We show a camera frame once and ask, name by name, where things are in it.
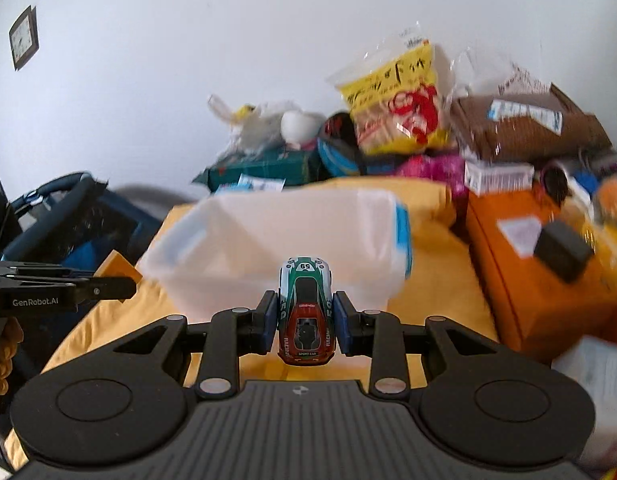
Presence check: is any yellow blanket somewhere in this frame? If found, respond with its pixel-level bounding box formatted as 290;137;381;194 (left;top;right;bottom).
3;177;499;471

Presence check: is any blue stroller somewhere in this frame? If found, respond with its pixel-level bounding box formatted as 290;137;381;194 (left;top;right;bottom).
0;172;165;277

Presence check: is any white plastic bag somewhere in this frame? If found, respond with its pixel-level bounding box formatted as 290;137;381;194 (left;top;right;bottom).
207;94;290;155

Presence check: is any dark framed wall clock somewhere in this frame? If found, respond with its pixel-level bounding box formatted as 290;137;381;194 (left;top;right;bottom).
8;5;40;72

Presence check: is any orange box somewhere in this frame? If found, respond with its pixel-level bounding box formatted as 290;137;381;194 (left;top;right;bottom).
466;187;617;365

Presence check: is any yellow snack bag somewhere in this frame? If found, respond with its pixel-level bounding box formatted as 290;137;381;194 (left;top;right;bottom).
326;22;454;157

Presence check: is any white paper sheet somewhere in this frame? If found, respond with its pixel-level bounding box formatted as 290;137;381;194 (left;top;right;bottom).
551;335;617;463

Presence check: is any red and green toy car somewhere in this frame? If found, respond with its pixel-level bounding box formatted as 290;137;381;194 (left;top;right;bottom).
277;256;337;367

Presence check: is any blue round tin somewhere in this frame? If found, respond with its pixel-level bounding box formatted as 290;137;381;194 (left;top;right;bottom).
317;112;370;177

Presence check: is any brown wrapped package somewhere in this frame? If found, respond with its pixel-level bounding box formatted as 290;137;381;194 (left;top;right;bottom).
449;50;613;163

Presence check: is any green box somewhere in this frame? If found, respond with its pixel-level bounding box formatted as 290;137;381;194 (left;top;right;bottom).
192;146;325;194

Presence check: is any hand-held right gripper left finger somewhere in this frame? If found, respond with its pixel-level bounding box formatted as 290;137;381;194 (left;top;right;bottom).
111;290;280;401

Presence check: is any white ball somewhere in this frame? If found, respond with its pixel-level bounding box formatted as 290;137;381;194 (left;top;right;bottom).
280;110;327;144

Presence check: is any white plastic storage bin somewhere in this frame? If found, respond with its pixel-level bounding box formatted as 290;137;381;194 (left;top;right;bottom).
137;189;414;323

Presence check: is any person's left hand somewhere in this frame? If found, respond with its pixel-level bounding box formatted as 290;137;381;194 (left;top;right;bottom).
0;317;24;397

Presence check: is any dark grey block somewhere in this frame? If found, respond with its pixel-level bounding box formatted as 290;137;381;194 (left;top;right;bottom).
533;220;595;284

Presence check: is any pink bag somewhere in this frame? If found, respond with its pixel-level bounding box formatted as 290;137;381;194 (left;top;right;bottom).
397;154;470;221

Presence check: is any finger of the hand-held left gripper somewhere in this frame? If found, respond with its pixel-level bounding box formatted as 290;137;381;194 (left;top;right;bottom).
73;274;138;303

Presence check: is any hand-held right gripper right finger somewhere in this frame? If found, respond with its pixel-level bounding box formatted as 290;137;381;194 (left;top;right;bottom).
333;291;494;401

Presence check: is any white labelled box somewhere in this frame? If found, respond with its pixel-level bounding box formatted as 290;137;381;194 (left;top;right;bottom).
463;160;535;197

